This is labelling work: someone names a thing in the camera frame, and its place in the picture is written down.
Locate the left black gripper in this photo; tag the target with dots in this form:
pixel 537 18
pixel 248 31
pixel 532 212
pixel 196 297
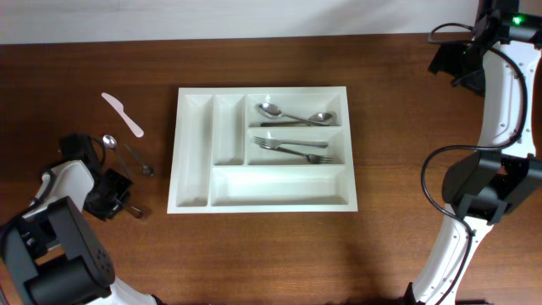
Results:
pixel 108 213

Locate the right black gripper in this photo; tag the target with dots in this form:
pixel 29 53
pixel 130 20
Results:
pixel 449 62

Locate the steel tablespoon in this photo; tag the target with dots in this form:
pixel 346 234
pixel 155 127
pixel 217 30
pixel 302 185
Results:
pixel 326 119
pixel 272 111

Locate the steel fork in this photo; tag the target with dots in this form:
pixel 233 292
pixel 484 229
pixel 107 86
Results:
pixel 269 142
pixel 311 158

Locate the steel tweezers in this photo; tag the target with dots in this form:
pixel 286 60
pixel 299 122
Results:
pixel 133 211

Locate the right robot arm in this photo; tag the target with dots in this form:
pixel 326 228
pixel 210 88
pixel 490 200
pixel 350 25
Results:
pixel 498 62

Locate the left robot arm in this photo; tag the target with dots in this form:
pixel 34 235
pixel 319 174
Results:
pixel 50 252

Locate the small dark teaspoon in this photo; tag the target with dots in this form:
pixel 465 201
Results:
pixel 146 169

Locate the small steel teaspoon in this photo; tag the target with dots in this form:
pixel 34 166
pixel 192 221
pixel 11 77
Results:
pixel 110 143

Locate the pink plastic knife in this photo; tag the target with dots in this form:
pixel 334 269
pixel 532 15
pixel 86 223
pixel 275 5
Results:
pixel 118 106

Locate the white plastic cutlery tray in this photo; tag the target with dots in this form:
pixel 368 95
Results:
pixel 218 169

